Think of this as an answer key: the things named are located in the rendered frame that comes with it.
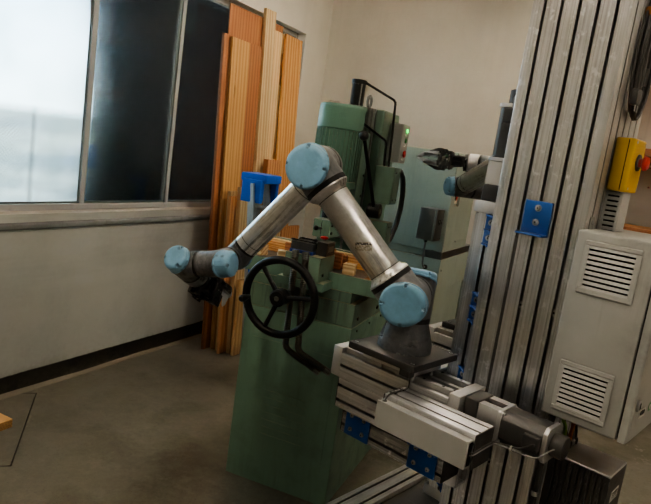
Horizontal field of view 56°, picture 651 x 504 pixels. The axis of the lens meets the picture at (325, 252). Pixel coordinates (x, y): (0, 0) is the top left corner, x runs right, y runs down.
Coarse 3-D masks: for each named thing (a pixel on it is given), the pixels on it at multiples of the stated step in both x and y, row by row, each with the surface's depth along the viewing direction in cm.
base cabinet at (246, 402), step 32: (384, 320) 263; (256, 352) 237; (320, 352) 227; (256, 384) 239; (288, 384) 233; (320, 384) 228; (256, 416) 240; (288, 416) 235; (320, 416) 229; (256, 448) 241; (288, 448) 236; (320, 448) 231; (352, 448) 255; (256, 480) 243; (288, 480) 238; (320, 480) 232
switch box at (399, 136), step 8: (400, 128) 251; (408, 128) 257; (400, 136) 252; (408, 136) 260; (392, 144) 253; (400, 144) 252; (392, 152) 254; (400, 152) 253; (392, 160) 254; (400, 160) 255
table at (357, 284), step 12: (276, 252) 246; (252, 264) 234; (276, 264) 230; (288, 276) 219; (336, 276) 222; (348, 276) 220; (360, 276) 222; (324, 288) 216; (336, 288) 222; (348, 288) 220; (360, 288) 218
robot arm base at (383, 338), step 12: (384, 324) 172; (420, 324) 166; (384, 336) 168; (396, 336) 166; (408, 336) 165; (420, 336) 166; (384, 348) 168; (396, 348) 165; (408, 348) 165; (420, 348) 165
